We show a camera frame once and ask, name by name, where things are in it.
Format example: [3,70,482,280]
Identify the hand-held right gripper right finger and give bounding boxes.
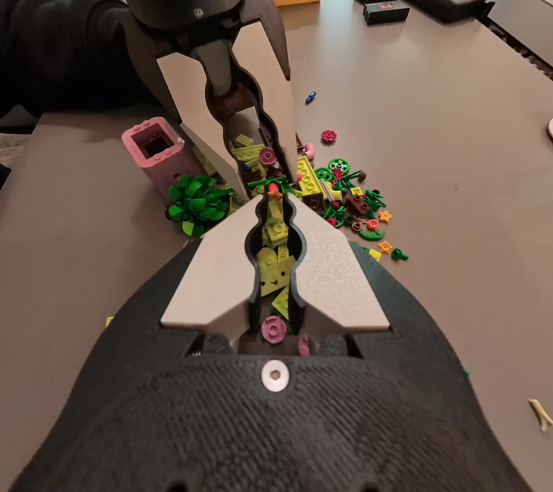
[286,195,391,344]

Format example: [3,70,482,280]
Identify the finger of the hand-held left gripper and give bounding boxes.
[156,49,251,204]
[230,18,300,184]

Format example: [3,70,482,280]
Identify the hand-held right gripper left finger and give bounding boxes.
[160,195,265,346]

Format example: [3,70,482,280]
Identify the pink round toy stud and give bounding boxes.
[261,316,287,343]

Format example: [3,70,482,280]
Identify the pink toy brick pot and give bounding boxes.
[121,117,195,201]

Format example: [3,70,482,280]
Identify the pile of small toy bricks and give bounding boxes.
[190,129,409,348]

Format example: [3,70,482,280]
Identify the green leafy brick plant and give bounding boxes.
[166,174,230,237]

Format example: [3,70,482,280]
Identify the green toy stem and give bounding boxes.
[247,176,291,191]

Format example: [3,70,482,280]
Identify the person's left forearm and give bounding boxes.
[0,0,165,116]

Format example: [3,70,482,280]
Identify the person's left hand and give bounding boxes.
[211,90,256,118]

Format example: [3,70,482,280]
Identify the lime face print tile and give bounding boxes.
[257,248,296,296]

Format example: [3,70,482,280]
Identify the long wide lime plate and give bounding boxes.
[296,156,329,194]

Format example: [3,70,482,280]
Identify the tan twig toy piece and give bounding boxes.
[528,398,553,433]

